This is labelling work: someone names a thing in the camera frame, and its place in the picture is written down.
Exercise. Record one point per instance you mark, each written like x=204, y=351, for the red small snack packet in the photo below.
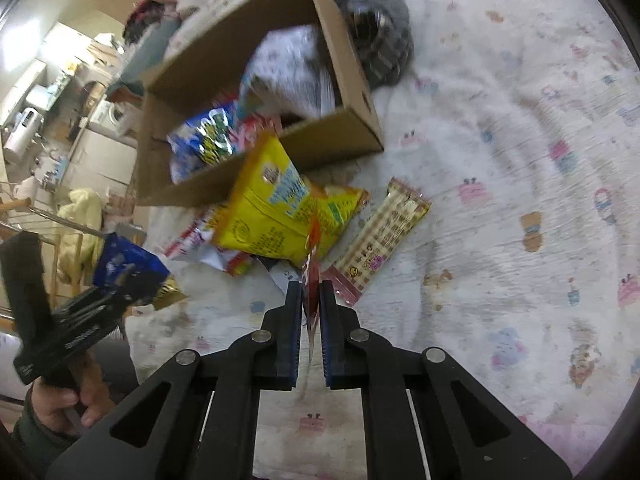
x=311, y=280

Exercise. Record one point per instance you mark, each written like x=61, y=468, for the yellow chip bag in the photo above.
x=273, y=209

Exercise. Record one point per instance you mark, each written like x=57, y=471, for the large white pink snack bag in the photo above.
x=288, y=73

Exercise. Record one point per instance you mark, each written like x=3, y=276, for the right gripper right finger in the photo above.
x=424, y=415

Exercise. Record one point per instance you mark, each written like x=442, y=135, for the grey striped cloth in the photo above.
x=381, y=33

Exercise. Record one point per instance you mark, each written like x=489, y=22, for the red cartoon face snack bag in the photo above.
x=248, y=131

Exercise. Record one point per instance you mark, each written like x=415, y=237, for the wooden chair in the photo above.
x=30, y=243

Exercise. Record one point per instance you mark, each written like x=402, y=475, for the pile of clothes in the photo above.
x=144, y=15

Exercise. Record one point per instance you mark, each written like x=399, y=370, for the blue lonely god snack bag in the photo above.
x=203, y=140

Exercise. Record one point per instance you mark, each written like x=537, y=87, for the white kitchen cabinet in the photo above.
x=100, y=163

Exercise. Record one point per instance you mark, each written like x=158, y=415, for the plaid beige snack bar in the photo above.
x=400, y=211

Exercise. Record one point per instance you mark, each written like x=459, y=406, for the person's left hand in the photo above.
x=75, y=410

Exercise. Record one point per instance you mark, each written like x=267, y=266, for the yellow cloth bundle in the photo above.
x=78, y=248

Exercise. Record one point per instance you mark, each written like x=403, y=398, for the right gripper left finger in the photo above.
x=196, y=416

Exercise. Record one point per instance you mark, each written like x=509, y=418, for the white blue snack wrapper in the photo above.
x=194, y=244

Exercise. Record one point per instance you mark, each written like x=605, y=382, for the teal folded blanket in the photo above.
x=146, y=54

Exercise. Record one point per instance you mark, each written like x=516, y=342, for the white patterned bed quilt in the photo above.
x=519, y=121

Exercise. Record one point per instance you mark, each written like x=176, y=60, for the white water heater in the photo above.
x=22, y=135

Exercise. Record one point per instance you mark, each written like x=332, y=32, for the white washing machine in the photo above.
x=107, y=119

